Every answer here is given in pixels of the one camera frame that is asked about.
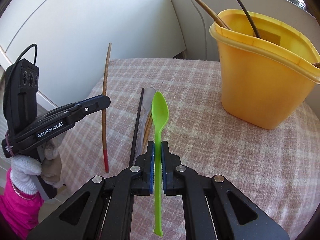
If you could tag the brown chopstick with red tip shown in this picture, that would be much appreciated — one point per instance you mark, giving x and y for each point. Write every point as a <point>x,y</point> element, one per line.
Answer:
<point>107,80</point>

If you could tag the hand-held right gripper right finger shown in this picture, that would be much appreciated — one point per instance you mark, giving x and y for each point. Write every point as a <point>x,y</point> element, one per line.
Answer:
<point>164,170</point>

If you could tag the green plastic spoon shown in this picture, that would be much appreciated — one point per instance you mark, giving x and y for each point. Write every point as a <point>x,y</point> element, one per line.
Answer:
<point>160,110</point>

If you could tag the brown wooden chopstick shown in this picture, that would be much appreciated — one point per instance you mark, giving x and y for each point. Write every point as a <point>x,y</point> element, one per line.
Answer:
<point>317,65</point>
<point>200,2</point>

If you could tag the yellow plastic container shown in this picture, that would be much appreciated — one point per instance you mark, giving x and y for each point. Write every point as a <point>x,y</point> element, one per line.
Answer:
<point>255,85</point>

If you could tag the white cabinet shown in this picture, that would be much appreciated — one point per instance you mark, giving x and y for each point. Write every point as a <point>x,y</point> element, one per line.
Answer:
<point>75,30</point>

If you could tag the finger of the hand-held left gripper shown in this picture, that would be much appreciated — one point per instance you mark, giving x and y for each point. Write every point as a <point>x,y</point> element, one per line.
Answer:
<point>90,100</point>
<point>95,107</point>

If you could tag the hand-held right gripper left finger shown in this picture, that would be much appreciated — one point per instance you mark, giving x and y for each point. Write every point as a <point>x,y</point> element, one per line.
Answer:
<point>151,170</point>

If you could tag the pink checked cloth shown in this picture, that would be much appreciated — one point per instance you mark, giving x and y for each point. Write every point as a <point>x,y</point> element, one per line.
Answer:
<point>212,155</point>

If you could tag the clear plastic spoon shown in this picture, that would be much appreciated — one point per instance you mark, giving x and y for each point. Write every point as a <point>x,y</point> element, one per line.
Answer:
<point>149,97</point>

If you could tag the black chopstick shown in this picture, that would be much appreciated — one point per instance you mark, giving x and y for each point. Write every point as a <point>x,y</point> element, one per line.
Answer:
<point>242,5</point>
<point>137,125</point>

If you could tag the person's left hand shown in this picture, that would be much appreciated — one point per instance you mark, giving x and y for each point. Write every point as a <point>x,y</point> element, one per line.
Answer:
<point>26,172</point>

